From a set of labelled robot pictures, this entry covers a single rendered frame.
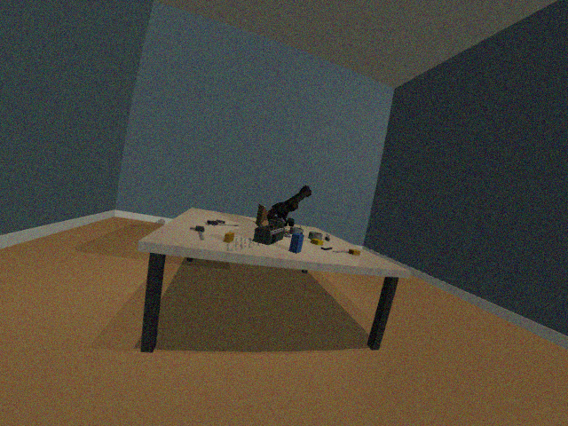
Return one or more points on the blue cube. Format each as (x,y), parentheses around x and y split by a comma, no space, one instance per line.
(296,242)

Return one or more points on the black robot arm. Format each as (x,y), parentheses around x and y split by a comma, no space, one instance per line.
(283,208)

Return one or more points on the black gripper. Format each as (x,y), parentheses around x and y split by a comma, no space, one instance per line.
(289,222)

